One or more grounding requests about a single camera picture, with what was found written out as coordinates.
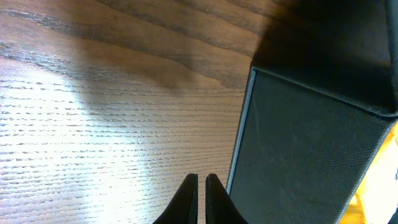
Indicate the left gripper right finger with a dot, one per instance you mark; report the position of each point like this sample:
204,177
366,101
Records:
219,207

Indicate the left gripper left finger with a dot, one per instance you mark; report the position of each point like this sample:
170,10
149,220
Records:
183,207

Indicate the dark green box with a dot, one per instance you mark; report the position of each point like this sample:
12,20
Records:
320,101

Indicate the yellow snack bag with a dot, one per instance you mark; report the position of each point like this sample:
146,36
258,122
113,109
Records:
375,201

